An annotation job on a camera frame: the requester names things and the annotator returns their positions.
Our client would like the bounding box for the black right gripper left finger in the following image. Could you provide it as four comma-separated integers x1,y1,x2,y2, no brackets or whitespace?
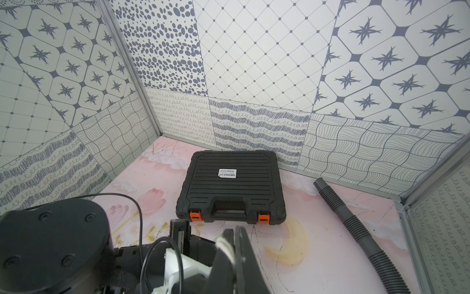
207,229,235,294

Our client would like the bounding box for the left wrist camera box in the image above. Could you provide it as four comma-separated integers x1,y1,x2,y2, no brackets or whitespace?
150,247,214,294

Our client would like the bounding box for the cream cloth drawstring bag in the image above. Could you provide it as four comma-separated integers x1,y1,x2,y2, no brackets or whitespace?
215,236,236,269

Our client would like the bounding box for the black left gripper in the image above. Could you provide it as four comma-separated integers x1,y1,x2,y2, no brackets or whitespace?
113,219,220,294

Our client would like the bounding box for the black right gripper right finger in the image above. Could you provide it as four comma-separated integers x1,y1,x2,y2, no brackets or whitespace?
235,227,269,294

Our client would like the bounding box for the black plastic tool case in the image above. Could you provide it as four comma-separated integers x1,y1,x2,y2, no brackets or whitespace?
176,150,287,225

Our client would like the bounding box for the grey corrugated hose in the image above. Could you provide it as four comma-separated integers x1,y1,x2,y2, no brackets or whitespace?
313,177,411,294

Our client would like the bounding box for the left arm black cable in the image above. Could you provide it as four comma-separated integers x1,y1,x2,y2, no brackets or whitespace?
21,192,184,294

